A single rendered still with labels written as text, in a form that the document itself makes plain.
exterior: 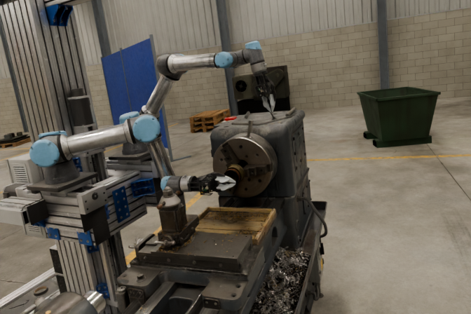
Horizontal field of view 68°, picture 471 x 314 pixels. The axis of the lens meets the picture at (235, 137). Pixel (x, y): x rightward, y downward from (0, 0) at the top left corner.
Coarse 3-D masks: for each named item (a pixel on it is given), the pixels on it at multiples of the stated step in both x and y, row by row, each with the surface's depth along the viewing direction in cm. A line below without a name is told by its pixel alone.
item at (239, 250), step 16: (144, 240) 135; (192, 240) 129; (208, 240) 128; (224, 240) 126; (240, 240) 125; (144, 256) 127; (160, 256) 124; (176, 256) 122; (192, 256) 119; (208, 256) 117; (224, 256) 116; (240, 256) 117
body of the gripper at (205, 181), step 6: (192, 180) 160; (198, 180) 155; (204, 180) 154; (210, 180) 154; (192, 186) 157; (198, 186) 155; (204, 186) 156; (210, 186) 155; (216, 186) 160; (204, 192) 157
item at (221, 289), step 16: (256, 256) 122; (128, 272) 125; (144, 272) 124; (160, 272) 123; (176, 272) 122; (192, 272) 119; (208, 272) 117; (224, 272) 115; (240, 272) 113; (256, 272) 120; (128, 288) 117; (144, 288) 116; (208, 288) 111; (224, 288) 110; (240, 288) 109; (208, 304) 107; (224, 304) 105; (240, 304) 105
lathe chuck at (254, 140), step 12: (240, 144) 173; (252, 144) 171; (264, 144) 174; (216, 156) 179; (240, 156) 174; (252, 156) 172; (264, 156) 170; (216, 168) 181; (252, 180) 175; (264, 180) 173; (240, 192) 179; (252, 192) 176
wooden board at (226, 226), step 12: (204, 216) 171; (216, 216) 170; (228, 216) 168; (240, 216) 166; (204, 228) 158; (216, 228) 156; (228, 228) 155; (240, 228) 153; (252, 228) 152; (264, 228) 147; (252, 240) 139
